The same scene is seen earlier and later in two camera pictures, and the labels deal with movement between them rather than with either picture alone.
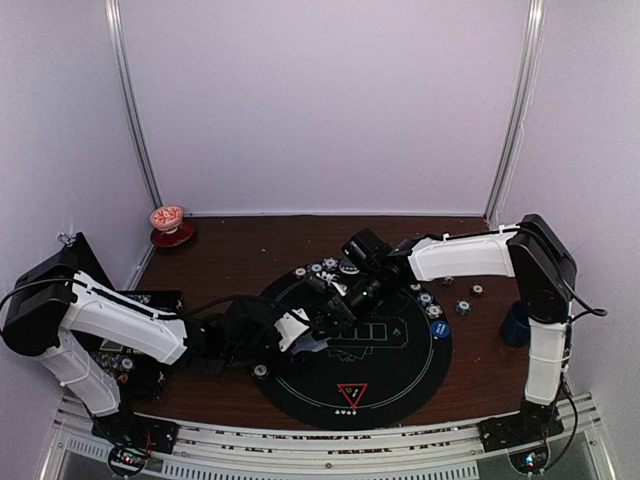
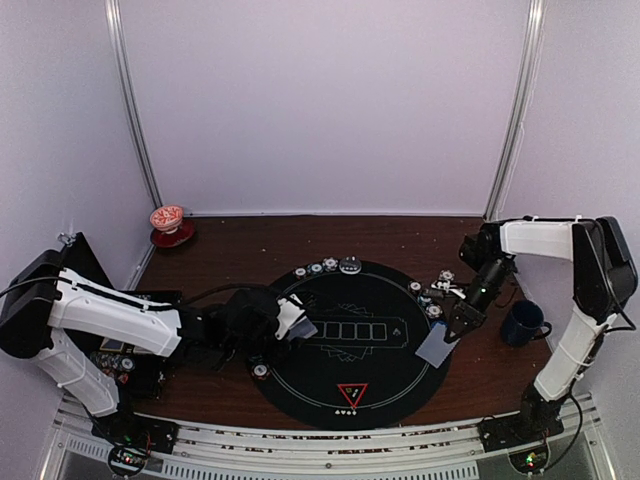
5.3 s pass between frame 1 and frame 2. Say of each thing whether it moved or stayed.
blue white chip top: stayed
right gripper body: moved
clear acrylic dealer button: stayed
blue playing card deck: moved
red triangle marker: stayed
